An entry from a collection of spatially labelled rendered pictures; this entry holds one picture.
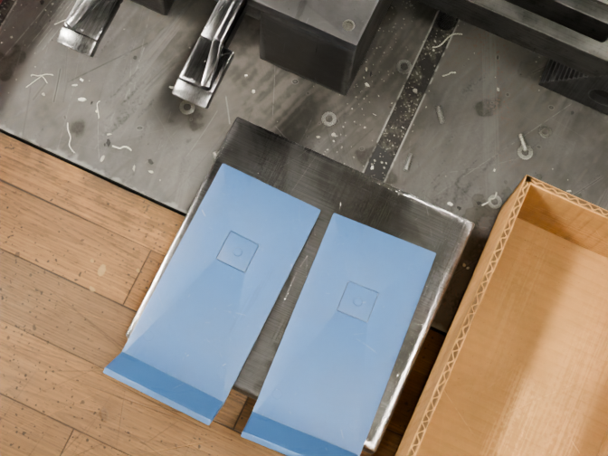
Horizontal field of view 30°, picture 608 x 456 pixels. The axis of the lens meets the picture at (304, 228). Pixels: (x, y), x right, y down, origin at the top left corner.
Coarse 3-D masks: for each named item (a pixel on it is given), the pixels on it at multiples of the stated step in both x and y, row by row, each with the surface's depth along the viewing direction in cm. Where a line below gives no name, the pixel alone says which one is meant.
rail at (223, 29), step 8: (240, 0) 68; (232, 8) 68; (240, 8) 68; (224, 16) 68; (232, 16) 68; (240, 16) 70; (224, 24) 68; (232, 24) 68; (240, 24) 71; (216, 32) 68; (224, 32) 68; (232, 32) 69; (216, 40) 68; (224, 40) 68; (232, 40) 70
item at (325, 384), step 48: (336, 240) 72; (384, 240) 72; (336, 288) 71; (384, 288) 71; (288, 336) 70; (336, 336) 70; (384, 336) 70; (288, 384) 69; (336, 384) 69; (384, 384) 70; (288, 432) 68; (336, 432) 69
